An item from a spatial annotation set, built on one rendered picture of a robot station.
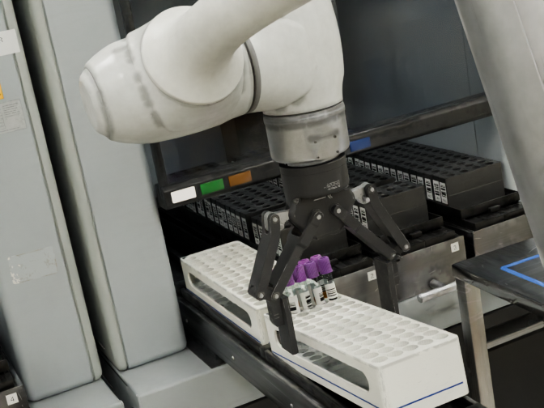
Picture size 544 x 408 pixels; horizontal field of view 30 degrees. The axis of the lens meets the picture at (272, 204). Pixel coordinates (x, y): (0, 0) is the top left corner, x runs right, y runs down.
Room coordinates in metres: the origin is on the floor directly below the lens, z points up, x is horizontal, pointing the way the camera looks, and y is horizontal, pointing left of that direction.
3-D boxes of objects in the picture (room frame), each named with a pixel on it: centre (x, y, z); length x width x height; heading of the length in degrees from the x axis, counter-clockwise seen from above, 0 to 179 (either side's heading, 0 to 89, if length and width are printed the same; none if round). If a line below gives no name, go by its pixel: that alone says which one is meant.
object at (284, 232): (1.51, -0.05, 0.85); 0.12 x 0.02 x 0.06; 113
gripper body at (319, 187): (1.10, -0.05, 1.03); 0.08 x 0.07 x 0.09; 112
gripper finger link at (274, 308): (1.07, 0.03, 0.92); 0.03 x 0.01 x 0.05; 112
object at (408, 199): (1.57, -0.19, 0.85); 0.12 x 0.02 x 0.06; 111
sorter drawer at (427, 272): (1.79, -0.11, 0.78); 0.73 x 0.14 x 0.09; 22
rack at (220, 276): (1.37, 0.05, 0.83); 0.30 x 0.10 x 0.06; 22
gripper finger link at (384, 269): (1.13, -0.12, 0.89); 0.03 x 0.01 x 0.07; 22
